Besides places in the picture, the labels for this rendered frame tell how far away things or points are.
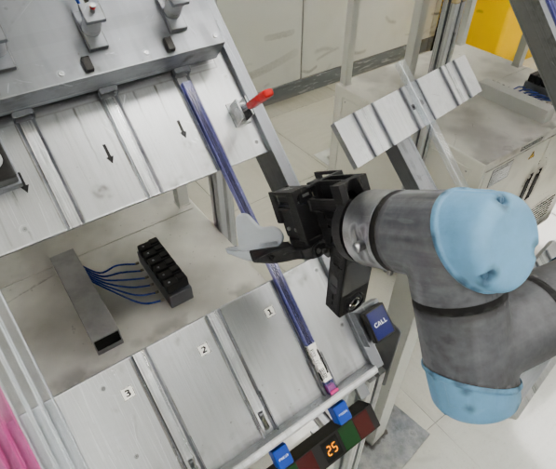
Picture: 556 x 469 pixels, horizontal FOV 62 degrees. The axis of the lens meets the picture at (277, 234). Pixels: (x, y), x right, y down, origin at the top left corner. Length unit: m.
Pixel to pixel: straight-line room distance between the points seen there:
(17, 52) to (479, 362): 0.58
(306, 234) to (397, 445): 1.09
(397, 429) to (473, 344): 1.16
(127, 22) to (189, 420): 0.53
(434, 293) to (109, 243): 0.89
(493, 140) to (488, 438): 0.89
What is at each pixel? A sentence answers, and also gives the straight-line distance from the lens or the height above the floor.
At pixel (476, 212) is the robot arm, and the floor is 1.17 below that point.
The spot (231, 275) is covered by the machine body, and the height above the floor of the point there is 0.62.
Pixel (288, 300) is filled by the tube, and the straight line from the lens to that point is 0.69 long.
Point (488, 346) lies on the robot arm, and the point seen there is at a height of 1.07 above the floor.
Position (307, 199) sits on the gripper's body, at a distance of 0.50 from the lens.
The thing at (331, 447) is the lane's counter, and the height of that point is 0.66.
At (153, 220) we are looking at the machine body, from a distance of 1.19.
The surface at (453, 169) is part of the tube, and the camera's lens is 0.78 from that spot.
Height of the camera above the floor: 1.37
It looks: 43 degrees down
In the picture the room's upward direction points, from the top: straight up
